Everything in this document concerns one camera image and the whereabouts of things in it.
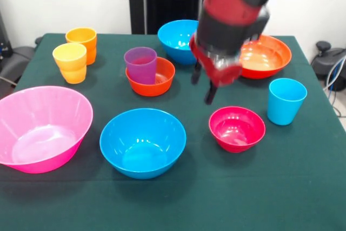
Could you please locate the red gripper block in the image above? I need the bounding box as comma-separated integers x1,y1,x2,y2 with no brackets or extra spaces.
189,36,243,105

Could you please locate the blue plastic bowl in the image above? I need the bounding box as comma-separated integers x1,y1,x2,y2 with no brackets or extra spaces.
157,19,200,65
99,108,187,180

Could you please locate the small orange-red plastic bowl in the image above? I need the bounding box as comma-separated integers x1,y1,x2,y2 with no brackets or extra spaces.
125,56,176,97

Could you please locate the purple plastic cup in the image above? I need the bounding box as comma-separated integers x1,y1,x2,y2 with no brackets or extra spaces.
123,47,158,85

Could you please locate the small crimson plastic bowl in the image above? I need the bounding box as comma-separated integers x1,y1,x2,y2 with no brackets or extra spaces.
208,106,266,153

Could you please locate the large orange-red plastic bowl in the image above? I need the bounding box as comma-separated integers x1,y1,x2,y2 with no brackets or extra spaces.
238,35,292,80

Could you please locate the light blue plastic cup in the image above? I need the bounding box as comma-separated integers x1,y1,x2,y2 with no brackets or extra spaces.
267,78,308,126

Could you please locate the orange plastic cup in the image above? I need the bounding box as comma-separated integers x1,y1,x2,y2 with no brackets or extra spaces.
65,27,97,65

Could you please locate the dark green tablecloth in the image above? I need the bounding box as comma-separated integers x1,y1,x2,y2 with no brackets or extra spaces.
0,32,346,231

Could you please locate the black stand base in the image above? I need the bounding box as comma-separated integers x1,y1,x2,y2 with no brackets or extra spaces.
0,37,43,85
310,41,346,91

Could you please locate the yellow plastic cup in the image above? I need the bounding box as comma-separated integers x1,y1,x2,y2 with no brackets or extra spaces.
52,42,88,84

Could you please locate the large pink plastic bowl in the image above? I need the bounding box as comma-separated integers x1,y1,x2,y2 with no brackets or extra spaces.
0,85,94,174

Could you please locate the black equipment box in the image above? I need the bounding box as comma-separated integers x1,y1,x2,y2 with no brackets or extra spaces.
0,11,12,58

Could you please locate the blue and white cable bundle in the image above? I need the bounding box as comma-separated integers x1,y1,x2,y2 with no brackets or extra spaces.
323,55,346,120

